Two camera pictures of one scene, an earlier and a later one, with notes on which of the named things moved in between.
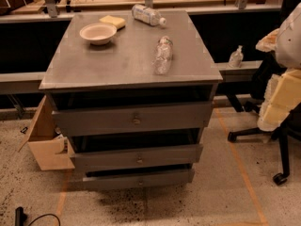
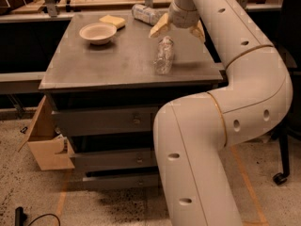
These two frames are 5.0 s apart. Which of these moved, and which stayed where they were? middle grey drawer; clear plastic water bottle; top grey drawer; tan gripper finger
Moved: tan gripper finger
Stayed: clear plastic water bottle; top grey drawer; middle grey drawer
